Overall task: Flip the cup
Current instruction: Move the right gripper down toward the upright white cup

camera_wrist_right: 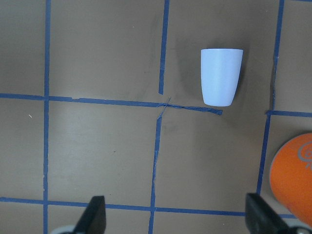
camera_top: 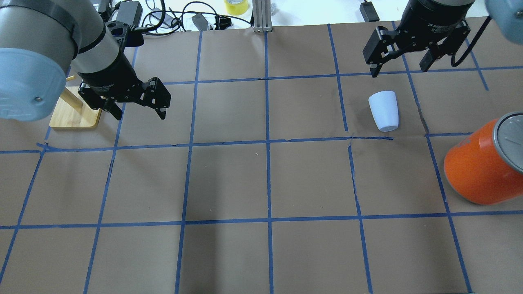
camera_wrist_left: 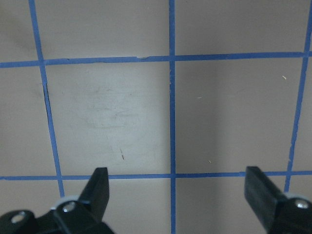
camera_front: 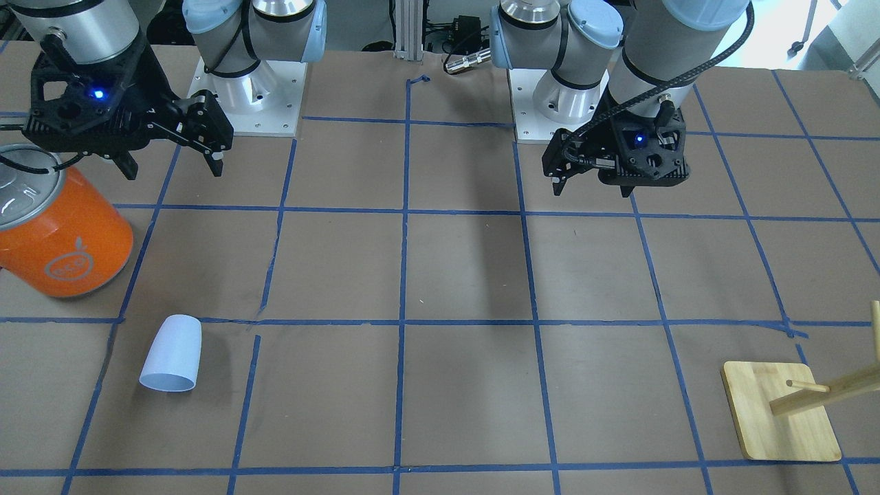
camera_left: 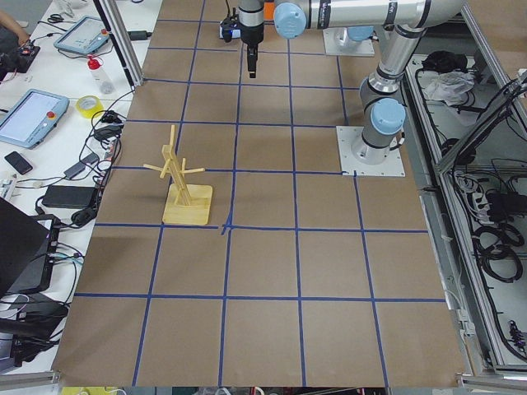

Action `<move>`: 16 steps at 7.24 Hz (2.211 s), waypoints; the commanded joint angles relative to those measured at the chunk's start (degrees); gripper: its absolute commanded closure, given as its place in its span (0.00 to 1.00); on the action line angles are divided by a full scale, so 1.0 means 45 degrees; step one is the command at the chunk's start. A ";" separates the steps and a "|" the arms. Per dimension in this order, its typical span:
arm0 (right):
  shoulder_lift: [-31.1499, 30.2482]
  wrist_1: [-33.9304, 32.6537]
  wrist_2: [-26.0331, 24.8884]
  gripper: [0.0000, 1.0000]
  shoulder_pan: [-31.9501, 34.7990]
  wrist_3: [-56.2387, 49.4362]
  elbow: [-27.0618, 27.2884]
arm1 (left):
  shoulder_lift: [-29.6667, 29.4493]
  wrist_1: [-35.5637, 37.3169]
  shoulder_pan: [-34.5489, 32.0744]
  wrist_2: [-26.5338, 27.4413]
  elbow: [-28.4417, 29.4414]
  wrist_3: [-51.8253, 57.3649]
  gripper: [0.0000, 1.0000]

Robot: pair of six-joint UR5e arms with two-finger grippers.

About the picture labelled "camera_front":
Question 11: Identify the black power adapter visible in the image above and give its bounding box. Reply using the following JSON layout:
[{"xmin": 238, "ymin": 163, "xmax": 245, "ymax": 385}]
[{"xmin": 439, "ymin": 15, "xmax": 484, "ymax": 54}]

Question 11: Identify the wooden cup rack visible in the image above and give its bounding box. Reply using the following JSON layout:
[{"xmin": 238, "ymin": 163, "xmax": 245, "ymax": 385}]
[{"xmin": 720, "ymin": 300, "xmax": 880, "ymax": 462}]

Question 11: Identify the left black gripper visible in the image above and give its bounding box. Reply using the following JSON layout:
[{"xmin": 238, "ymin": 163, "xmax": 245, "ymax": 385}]
[{"xmin": 542, "ymin": 103, "xmax": 690, "ymax": 199}]

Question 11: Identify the aluminium frame post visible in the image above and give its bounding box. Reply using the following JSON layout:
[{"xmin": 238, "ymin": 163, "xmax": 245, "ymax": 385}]
[{"xmin": 389, "ymin": 0, "xmax": 428, "ymax": 64}]

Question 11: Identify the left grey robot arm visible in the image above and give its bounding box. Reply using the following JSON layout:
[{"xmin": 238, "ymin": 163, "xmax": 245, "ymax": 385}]
[{"xmin": 488, "ymin": 1, "xmax": 755, "ymax": 197}]

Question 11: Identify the pale blue plastic cup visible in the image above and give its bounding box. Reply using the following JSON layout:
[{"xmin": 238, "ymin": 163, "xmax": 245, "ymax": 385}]
[{"xmin": 139, "ymin": 314, "xmax": 202, "ymax": 393}]

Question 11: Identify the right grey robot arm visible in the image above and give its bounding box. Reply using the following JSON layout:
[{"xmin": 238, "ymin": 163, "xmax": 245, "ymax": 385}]
[{"xmin": 8, "ymin": 1, "xmax": 327, "ymax": 181}]

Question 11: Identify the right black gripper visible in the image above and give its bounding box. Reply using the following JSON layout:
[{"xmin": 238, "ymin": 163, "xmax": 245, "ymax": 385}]
[{"xmin": 23, "ymin": 32, "xmax": 234, "ymax": 181}]

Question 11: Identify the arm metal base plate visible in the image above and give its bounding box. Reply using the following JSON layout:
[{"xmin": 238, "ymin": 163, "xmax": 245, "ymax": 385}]
[
  {"xmin": 188, "ymin": 60, "xmax": 309, "ymax": 138},
  {"xmin": 508, "ymin": 69, "xmax": 609, "ymax": 144}
]

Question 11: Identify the large orange can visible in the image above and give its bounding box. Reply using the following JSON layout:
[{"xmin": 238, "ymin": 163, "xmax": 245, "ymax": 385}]
[{"xmin": 1, "ymin": 144, "xmax": 134, "ymax": 298}]

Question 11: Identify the silver cable connector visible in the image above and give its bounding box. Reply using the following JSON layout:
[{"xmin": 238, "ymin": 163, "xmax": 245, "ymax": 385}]
[{"xmin": 443, "ymin": 48, "xmax": 492, "ymax": 76}]

